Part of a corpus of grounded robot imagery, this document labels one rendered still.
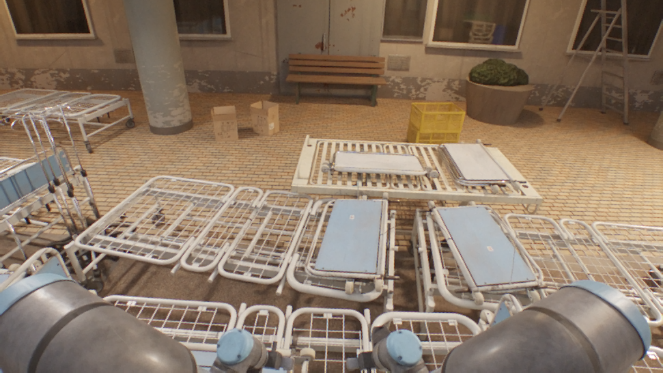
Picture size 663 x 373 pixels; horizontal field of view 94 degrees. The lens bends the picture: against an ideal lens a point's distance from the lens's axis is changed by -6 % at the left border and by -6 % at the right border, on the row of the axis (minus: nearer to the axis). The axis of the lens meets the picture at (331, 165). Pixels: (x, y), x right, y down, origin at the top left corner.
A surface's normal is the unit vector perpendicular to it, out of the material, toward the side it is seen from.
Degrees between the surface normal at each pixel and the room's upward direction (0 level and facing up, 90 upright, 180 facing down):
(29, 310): 15
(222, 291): 0
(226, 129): 90
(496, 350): 45
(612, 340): 35
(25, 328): 23
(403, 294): 0
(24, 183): 90
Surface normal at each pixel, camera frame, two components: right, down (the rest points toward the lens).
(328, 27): -0.03, 0.47
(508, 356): -0.57, -0.65
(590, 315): 0.07, -0.84
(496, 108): -0.35, 0.59
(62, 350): 0.12, -0.55
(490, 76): -0.01, 0.18
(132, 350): 0.63, -0.68
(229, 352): -0.11, -0.70
